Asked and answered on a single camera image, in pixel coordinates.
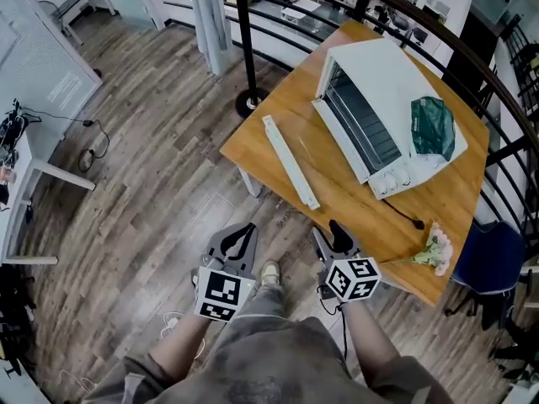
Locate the person's right forearm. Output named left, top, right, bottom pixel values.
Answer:
left=339, top=299, right=402, bottom=389

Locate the person's left forearm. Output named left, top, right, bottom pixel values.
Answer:
left=149, top=309, right=212, bottom=389

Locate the person's grey trouser leg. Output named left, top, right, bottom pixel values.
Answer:
left=235, top=282, right=288, bottom=322

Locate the small white table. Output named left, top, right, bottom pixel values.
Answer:
left=53, top=0, right=117, bottom=46

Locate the green plastic bag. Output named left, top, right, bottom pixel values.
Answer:
left=410, top=95, right=457, bottom=162

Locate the white toaster oven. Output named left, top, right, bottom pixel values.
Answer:
left=311, top=36, right=469, bottom=202

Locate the black oven power cable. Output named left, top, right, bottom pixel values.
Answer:
left=381, top=198, right=426, bottom=231

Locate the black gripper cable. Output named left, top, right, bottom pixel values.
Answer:
left=318, top=295, right=351, bottom=364

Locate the person's grey brown shirt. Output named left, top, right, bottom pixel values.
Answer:
left=82, top=316, right=455, bottom=404

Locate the blue chair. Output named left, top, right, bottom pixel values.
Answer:
left=445, top=220, right=528, bottom=332

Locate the black curved railing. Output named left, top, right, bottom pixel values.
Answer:
left=159, top=0, right=539, bottom=237

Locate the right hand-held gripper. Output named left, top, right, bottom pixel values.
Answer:
left=312, top=219, right=382, bottom=305

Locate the bundle of black cables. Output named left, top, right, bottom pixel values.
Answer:
left=0, top=98, right=42, bottom=170

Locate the frosted glass partition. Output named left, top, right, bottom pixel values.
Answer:
left=0, top=0, right=104, bottom=136

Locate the white charger cable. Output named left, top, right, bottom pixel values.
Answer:
left=161, top=311, right=207, bottom=359

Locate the black power adapter cable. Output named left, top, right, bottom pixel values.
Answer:
left=19, top=106, right=111, bottom=173

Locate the white desk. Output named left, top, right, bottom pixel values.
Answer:
left=0, top=128, right=98, bottom=266

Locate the pink flower bouquet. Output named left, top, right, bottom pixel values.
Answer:
left=378, top=221, right=455, bottom=278

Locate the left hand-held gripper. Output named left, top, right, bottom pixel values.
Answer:
left=191, top=223, right=259, bottom=322

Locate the white pillar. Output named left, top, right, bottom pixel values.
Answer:
left=188, top=0, right=233, bottom=77

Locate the person's beige shoe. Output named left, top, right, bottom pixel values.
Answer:
left=260, top=260, right=281, bottom=288

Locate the black stanchion post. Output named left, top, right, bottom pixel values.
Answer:
left=232, top=0, right=271, bottom=120

